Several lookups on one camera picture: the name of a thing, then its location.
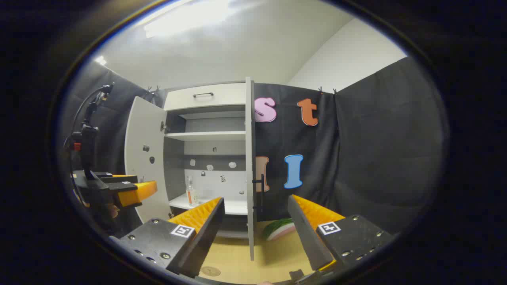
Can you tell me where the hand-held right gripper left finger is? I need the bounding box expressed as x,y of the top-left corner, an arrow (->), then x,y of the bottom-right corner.
109,197 -> 225,279

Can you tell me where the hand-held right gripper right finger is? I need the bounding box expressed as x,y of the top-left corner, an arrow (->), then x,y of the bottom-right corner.
287,194 -> 396,274

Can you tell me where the clear glass bottle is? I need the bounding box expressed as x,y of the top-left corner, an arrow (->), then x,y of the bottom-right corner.
185,176 -> 199,206

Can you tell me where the white cabinet door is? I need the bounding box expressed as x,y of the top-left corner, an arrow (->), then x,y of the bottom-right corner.
244,77 -> 257,262
124,96 -> 172,224

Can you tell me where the white cabinet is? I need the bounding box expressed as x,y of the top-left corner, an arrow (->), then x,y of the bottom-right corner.
162,81 -> 254,240

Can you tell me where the white cabinet shelf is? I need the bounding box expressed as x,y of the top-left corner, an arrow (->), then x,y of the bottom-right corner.
169,193 -> 249,215
164,131 -> 246,142

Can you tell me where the white cabinet drawer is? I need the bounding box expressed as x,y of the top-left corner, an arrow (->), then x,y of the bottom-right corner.
164,82 -> 247,111

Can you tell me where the watermelon slice toy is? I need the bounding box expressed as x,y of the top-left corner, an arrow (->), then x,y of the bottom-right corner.
263,218 -> 297,241

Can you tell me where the black backdrop cloth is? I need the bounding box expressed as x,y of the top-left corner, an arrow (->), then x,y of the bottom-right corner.
59,55 -> 446,238

